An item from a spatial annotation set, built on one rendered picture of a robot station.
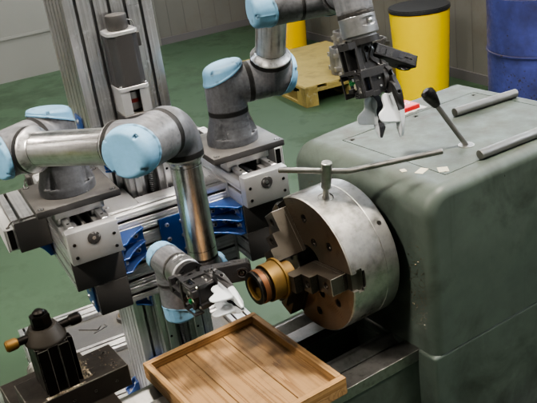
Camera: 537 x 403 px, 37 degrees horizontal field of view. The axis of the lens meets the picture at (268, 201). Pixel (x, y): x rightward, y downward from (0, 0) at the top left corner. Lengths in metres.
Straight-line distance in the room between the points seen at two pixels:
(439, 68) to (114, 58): 4.20
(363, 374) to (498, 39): 3.39
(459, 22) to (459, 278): 5.08
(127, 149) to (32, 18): 7.54
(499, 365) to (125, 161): 0.98
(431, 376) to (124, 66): 1.14
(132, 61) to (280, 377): 0.97
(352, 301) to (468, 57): 5.17
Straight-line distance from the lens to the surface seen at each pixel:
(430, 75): 6.14
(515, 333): 1.97
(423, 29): 6.03
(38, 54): 9.27
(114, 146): 1.72
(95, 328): 3.42
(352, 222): 1.64
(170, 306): 1.89
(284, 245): 1.71
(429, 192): 1.63
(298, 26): 8.34
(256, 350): 1.84
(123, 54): 2.21
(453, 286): 1.74
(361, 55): 1.61
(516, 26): 4.80
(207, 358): 1.84
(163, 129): 1.73
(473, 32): 6.61
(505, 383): 2.02
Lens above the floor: 1.91
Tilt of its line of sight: 24 degrees down
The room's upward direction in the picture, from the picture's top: 8 degrees counter-clockwise
